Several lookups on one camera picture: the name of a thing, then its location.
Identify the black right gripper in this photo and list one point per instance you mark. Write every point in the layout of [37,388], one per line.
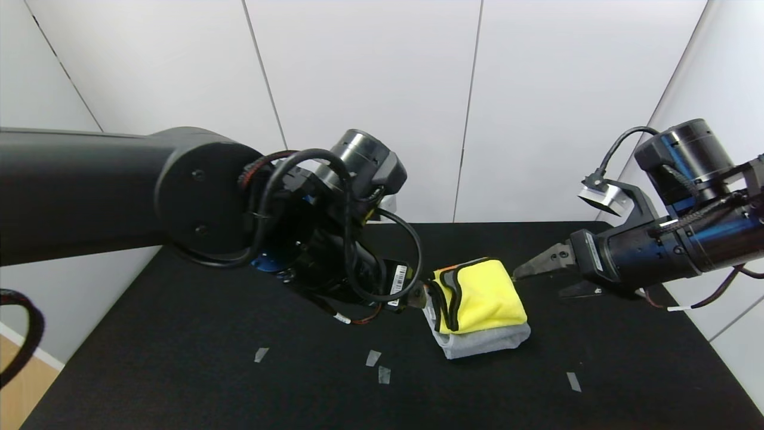
[597,257]

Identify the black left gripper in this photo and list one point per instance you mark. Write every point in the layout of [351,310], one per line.
[382,283]

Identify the yellow towel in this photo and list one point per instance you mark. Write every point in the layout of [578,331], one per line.
[483,295]

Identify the grey towel with orange marks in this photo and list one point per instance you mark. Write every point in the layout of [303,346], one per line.
[489,343]

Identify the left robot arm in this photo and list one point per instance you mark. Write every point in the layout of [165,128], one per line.
[89,191]

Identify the clear tape marker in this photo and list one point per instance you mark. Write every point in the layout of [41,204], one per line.
[573,382]
[261,355]
[384,375]
[373,358]

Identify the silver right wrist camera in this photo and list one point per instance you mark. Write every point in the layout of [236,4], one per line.
[606,198]

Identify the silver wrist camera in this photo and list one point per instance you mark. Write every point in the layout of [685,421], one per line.
[389,206]
[606,198]

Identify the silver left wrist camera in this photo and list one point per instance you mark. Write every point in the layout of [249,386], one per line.
[389,206]

